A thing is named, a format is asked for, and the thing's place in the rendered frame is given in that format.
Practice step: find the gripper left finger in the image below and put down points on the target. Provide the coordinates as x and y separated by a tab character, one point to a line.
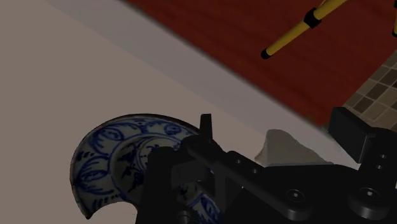
223	161

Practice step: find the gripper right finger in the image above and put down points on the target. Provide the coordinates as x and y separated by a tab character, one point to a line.
353	133

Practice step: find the blue and white patterned plate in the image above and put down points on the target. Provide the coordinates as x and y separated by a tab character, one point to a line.
99	149

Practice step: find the yellow and black tripod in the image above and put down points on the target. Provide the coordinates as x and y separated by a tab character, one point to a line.
291	34

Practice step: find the grey angular lump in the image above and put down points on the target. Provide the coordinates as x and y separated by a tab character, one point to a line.
285	149

